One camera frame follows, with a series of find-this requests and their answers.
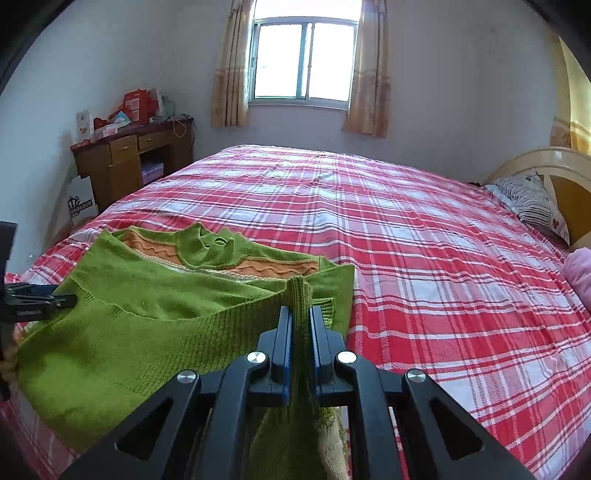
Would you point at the red plaid bed sheet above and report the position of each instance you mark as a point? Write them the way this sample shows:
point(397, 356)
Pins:
point(415, 277)

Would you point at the striped patterned pillow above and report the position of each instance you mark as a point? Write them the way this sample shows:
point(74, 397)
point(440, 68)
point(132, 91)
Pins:
point(531, 198)

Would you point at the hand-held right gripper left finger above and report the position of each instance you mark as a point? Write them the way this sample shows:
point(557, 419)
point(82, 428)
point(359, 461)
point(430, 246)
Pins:
point(287, 350)

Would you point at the white paper bag crown print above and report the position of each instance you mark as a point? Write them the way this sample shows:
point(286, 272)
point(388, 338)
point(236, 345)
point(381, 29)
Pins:
point(83, 203)

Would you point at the red gift box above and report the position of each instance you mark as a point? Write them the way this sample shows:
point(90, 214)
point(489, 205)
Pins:
point(138, 104)

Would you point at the cream wooden bed headboard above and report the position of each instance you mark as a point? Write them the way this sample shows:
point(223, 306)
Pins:
point(572, 203)

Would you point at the beige patterned curtain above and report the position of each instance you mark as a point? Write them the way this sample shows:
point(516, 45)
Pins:
point(231, 78)
point(369, 92)

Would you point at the yellow curtain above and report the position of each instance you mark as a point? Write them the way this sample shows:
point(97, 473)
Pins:
point(579, 106)

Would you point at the sliding glass window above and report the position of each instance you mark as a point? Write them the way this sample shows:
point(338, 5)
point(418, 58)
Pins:
point(304, 55)

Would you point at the brown wooden desk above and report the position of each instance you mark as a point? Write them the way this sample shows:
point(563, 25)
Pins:
point(115, 175)

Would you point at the stack of boxes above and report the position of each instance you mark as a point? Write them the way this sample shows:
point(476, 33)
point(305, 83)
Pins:
point(152, 171)

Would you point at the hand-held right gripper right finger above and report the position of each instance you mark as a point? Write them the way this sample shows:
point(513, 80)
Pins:
point(318, 350)

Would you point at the green orange striped sweater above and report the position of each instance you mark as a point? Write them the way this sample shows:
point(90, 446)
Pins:
point(138, 332)

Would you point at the small pink white box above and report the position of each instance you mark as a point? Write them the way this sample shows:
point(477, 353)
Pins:
point(108, 130)

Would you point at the white printed carton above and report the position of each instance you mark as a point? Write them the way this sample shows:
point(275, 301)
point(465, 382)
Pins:
point(83, 124)

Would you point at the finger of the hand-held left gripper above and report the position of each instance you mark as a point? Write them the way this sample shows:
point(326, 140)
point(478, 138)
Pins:
point(32, 289)
point(41, 307)

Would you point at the pink quilt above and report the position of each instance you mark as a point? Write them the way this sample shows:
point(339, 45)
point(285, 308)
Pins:
point(579, 277)

